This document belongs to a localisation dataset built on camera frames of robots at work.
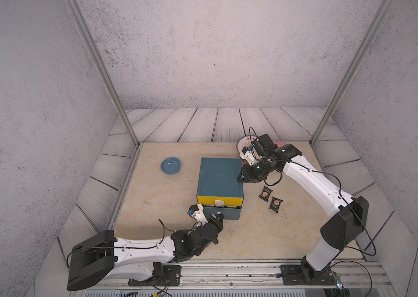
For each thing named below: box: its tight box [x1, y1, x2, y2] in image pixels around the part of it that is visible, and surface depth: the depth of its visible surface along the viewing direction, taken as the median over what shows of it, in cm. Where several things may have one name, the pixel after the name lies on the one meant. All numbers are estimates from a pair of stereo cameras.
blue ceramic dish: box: [160, 157, 182, 176], surface depth 109 cm
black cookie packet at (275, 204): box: [268, 196, 284, 214], surface depth 94 cm
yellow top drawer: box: [196, 195, 245, 207], surface depth 75 cm
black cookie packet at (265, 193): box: [258, 185, 274, 203], surface depth 98 cm
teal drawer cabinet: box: [196, 157, 245, 223], surface depth 77 cm
